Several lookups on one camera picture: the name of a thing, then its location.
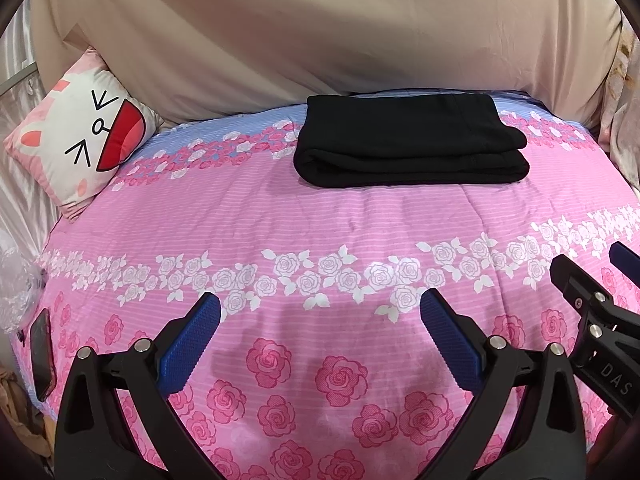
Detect beige bed headboard cover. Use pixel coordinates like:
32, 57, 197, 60
30, 0, 623, 122

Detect floral pink blanket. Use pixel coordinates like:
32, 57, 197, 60
598, 18, 640, 188

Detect white satin curtain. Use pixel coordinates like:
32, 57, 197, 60
1, 0, 60, 260

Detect tan cloth on floor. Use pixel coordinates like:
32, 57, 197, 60
0, 366, 52, 460

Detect black smartphone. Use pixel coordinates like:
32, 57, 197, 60
29, 308, 56, 402

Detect clear plastic bag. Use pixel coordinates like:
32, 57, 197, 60
0, 231, 46, 334

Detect white cat face pillow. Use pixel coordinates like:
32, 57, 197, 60
21, 48, 163, 220

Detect person's right hand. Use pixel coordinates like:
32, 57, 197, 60
586, 413, 640, 480

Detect pink rose bedsheet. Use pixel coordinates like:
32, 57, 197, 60
39, 96, 639, 479

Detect black pants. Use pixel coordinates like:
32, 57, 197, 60
294, 93, 529, 188

